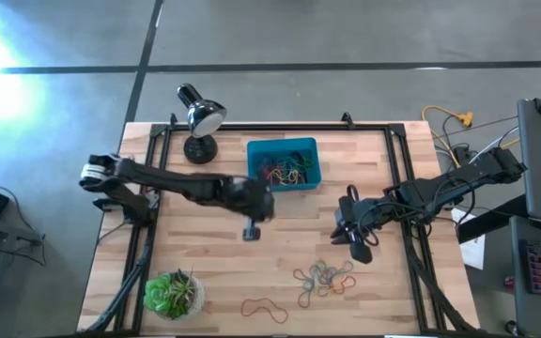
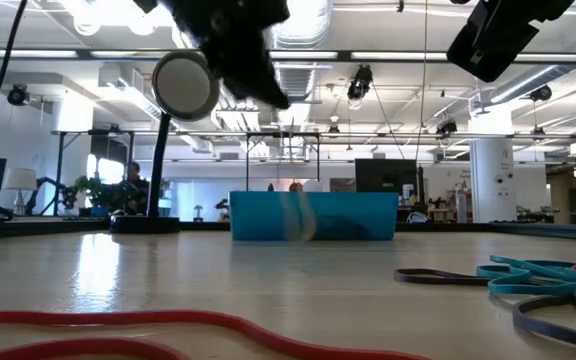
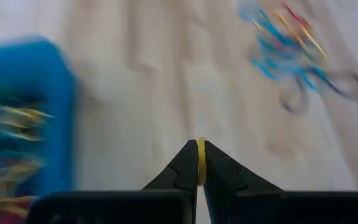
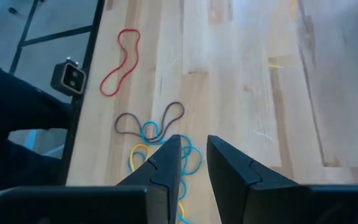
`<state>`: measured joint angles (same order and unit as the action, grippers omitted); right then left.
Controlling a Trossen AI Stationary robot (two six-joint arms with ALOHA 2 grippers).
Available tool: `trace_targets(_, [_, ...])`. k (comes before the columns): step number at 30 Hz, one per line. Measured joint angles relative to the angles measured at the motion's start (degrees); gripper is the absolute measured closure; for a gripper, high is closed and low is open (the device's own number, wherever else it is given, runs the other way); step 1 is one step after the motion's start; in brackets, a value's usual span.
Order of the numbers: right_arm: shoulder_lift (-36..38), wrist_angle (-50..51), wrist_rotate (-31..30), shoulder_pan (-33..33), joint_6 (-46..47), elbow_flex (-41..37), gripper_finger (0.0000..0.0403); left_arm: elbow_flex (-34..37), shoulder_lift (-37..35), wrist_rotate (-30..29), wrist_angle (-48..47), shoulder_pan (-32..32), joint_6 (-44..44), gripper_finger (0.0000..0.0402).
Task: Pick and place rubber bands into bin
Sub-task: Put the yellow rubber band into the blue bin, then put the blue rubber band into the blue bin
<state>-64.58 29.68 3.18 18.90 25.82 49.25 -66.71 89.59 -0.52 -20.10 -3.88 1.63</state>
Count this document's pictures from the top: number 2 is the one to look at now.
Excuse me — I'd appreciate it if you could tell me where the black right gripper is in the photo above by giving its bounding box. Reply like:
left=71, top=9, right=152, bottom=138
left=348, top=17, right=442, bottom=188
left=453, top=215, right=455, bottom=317
left=446, top=0, right=576, bottom=84

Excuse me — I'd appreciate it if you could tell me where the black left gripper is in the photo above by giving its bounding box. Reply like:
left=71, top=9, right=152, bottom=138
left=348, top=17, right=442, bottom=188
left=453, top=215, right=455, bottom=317
left=160, top=0, right=292, bottom=111

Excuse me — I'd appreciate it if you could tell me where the long red rubber band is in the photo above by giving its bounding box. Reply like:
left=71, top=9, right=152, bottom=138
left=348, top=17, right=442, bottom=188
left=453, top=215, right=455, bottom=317
left=0, top=308, right=432, bottom=360

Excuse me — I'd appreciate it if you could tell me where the blue rubber band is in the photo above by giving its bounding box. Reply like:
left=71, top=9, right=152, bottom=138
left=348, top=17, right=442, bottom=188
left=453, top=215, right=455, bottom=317
left=476, top=254, right=576, bottom=297

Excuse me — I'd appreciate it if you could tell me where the blue plastic bin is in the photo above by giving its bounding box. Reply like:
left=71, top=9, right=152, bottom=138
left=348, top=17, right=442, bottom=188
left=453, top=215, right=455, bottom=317
left=228, top=190, right=400, bottom=242

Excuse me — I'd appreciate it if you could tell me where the dark purple rubber band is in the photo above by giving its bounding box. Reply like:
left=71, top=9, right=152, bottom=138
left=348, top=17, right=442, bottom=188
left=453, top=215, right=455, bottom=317
left=393, top=267, right=576, bottom=352

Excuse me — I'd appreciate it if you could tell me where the black ceiling spotlight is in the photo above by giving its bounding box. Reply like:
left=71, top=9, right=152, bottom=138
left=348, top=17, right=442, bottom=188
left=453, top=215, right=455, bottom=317
left=527, top=84, right=553, bottom=103
left=435, top=118, right=459, bottom=137
left=6, top=83, right=32, bottom=107

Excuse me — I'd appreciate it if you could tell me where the black desk lamp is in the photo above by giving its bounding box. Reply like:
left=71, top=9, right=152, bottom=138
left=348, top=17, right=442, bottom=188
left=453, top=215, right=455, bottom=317
left=109, top=49, right=222, bottom=235

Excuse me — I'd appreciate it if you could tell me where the white round column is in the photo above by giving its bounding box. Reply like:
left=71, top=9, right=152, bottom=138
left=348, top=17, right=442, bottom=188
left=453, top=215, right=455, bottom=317
left=468, top=135, right=517, bottom=224

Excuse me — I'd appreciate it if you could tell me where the large black screen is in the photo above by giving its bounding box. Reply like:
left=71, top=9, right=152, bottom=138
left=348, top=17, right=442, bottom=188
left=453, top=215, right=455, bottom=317
left=354, top=158, right=422, bottom=197

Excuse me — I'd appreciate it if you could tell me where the person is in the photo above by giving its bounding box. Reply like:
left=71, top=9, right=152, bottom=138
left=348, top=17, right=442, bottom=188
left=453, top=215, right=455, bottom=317
left=112, top=160, right=152, bottom=216

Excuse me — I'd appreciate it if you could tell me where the green background plant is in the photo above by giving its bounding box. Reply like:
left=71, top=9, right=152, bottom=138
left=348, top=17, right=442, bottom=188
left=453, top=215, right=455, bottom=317
left=71, top=174, right=105, bottom=209

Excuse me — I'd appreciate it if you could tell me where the white shade table lamp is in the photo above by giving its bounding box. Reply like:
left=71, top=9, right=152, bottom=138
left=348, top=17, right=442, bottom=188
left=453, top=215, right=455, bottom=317
left=5, top=167, right=39, bottom=216

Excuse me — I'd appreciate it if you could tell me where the black background table frame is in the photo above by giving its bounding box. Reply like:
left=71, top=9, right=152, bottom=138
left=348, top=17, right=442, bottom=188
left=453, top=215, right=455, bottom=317
left=244, top=131, right=322, bottom=194
left=50, top=128, right=137, bottom=217

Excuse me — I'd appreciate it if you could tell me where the silver ventilation duct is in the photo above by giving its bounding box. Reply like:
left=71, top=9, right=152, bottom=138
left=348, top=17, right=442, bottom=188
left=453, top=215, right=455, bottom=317
left=270, top=0, right=334, bottom=131

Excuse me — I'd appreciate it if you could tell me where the black hanging ceiling camera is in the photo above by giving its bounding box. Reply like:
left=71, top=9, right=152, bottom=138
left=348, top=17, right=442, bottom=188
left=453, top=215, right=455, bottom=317
left=346, top=63, right=374, bottom=101

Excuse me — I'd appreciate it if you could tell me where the black aluminium table frame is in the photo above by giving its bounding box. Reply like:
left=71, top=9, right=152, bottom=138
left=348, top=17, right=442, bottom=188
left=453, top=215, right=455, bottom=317
left=0, top=215, right=576, bottom=243

